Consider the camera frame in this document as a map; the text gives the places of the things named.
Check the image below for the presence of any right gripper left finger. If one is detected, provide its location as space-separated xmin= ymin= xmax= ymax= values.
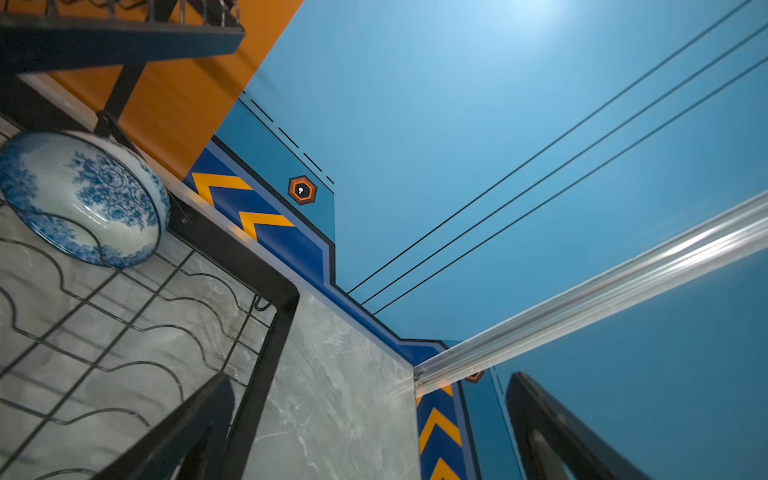
xmin=94 ymin=373 xmax=234 ymax=479

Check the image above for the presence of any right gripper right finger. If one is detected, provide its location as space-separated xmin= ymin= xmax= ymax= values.
xmin=506 ymin=372 xmax=648 ymax=479

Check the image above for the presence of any blue white floral bowl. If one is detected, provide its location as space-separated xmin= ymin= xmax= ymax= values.
xmin=1 ymin=131 xmax=171 ymax=269

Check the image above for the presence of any black wire dish rack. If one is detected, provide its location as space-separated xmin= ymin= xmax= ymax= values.
xmin=1 ymin=1 xmax=300 ymax=479

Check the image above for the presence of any right aluminium corner post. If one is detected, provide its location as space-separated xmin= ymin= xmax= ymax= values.
xmin=414 ymin=193 xmax=767 ymax=397

